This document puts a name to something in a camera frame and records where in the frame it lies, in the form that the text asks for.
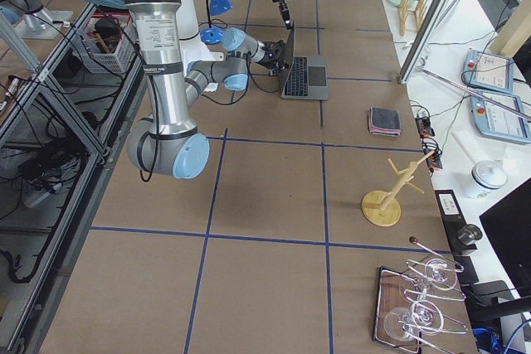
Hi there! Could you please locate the grey laptop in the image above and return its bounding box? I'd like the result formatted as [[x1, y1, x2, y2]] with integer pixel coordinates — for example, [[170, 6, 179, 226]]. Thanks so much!
[[278, 24, 329, 100]]

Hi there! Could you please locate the wrist cable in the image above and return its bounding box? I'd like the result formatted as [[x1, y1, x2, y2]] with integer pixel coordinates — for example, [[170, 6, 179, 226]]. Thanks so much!
[[198, 53, 283, 107]]

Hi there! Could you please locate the blue desk lamp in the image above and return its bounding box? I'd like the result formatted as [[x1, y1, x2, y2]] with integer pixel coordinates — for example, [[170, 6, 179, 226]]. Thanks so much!
[[200, 0, 233, 45]]

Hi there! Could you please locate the teach pendant far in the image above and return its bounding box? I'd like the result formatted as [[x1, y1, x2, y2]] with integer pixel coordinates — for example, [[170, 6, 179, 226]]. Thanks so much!
[[461, 50, 514, 94]]

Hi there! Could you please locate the white enamel mug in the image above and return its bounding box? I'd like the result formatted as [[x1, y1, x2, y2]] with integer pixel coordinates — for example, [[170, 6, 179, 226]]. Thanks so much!
[[464, 160, 508, 199]]

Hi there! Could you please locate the aluminium frame post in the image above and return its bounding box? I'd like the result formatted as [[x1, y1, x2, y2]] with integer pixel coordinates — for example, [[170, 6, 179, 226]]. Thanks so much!
[[398, 0, 450, 85]]

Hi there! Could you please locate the teach pendant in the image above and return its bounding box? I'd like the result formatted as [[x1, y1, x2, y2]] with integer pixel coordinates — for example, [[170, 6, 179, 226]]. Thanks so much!
[[470, 90, 530, 144], [461, 50, 514, 94]]

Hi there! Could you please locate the wooden mug tree stand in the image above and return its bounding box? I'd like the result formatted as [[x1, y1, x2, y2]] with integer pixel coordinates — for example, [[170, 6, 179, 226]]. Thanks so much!
[[361, 150, 435, 227]]

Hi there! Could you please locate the teach pendant near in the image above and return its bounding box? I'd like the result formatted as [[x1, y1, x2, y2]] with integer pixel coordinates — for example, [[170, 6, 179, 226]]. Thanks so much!
[[470, 90, 530, 144]]

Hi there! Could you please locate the grey and pink folded cloth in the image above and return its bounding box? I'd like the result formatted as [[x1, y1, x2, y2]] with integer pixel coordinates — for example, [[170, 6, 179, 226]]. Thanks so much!
[[368, 107, 402, 137]]

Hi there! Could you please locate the wine glass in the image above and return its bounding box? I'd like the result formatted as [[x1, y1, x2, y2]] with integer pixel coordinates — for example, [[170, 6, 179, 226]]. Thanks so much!
[[383, 300, 468, 342], [406, 258, 465, 292]]

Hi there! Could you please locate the black power strip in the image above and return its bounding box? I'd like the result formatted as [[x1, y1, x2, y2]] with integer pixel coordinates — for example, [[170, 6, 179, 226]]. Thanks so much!
[[415, 116, 443, 173]]

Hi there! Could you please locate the wooden dish rack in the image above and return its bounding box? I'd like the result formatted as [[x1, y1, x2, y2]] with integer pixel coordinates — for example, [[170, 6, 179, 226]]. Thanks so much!
[[397, 0, 427, 36]]

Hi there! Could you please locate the black monitor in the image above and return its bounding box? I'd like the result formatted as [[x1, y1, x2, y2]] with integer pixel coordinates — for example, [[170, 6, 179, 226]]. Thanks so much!
[[480, 183, 530, 296]]

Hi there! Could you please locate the black framed tray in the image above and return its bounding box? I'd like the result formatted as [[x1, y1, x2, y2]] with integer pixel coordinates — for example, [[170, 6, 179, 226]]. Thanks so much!
[[372, 264, 474, 349]]

